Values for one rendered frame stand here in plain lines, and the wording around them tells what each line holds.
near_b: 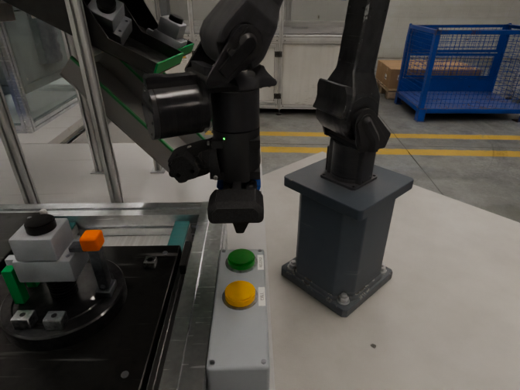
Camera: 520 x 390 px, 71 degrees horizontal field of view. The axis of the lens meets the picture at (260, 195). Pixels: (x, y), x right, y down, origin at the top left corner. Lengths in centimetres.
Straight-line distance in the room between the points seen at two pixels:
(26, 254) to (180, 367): 21
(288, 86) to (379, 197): 401
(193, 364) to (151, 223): 33
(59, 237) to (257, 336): 25
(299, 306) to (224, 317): 19
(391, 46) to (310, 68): 498
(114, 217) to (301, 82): 394
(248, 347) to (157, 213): 34
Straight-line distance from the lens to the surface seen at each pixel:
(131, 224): 71
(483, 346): 67
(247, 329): 47
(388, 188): 57
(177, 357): 45
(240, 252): 55
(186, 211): 69
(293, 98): 454
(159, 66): 68
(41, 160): 131
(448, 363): 62
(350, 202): 52
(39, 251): 46
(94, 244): 45
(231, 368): 44
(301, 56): 446
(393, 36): 928
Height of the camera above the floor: 131
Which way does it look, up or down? 29 degrees down
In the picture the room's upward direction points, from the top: straight up
